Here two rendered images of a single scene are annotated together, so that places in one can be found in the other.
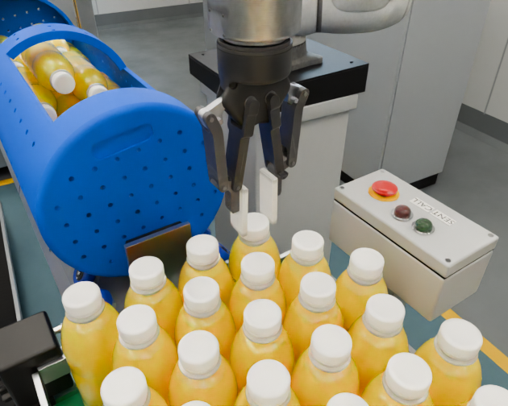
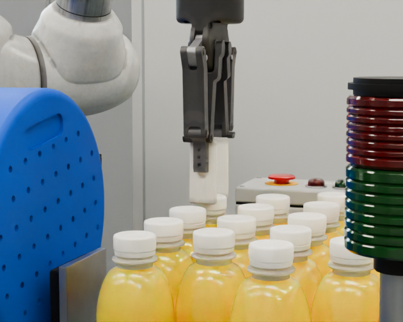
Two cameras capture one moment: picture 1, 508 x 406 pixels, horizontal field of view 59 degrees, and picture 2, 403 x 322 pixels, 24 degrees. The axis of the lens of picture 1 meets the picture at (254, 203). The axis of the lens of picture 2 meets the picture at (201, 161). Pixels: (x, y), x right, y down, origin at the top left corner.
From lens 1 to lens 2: 0.77 m
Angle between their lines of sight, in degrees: 45
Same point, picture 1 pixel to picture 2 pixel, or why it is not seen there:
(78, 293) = (132, 234)
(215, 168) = (201, 108)
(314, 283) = (318, 204)
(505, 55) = not seen: hidden behind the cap
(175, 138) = (75, 140)
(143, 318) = (220, 230)
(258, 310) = (302, 215)
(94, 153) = (24, 141)
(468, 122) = not seen: outside the picture
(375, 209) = (290, 188)
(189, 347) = (284, 230)
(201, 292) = (241, 218)
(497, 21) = not seen: hidden behind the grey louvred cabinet
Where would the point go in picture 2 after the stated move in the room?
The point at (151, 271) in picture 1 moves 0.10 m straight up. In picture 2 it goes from (174, 220) to (173, 119)
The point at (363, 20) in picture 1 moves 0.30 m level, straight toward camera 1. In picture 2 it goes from (96, 94) to (158, 102)
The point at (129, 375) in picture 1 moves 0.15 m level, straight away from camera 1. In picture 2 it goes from (267, 241) to (120, 227)
